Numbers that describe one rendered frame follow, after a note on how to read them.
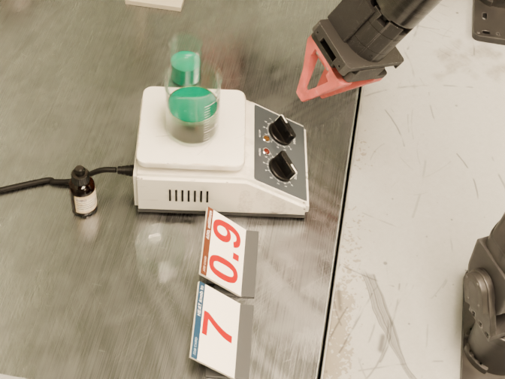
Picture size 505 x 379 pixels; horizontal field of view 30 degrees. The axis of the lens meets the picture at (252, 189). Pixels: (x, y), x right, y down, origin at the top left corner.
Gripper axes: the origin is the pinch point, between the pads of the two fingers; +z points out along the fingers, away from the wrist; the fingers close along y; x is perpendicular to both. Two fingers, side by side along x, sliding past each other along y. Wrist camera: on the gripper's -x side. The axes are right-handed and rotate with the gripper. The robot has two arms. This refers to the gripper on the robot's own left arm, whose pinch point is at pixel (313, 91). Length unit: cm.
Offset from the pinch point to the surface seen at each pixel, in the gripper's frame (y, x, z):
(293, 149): -0.1, 3.3, 7.1
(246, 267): 11.0, 13.7, 12.5
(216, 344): 20.2, 20.6, 12.3
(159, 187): 15.9, 1.6, 13.3
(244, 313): 14.5, 18.5, 12.5
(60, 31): 6.9, -29.9, 25.9
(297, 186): 2.7, 8.0, 7.0
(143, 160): 18.0, -0.9, 11.0
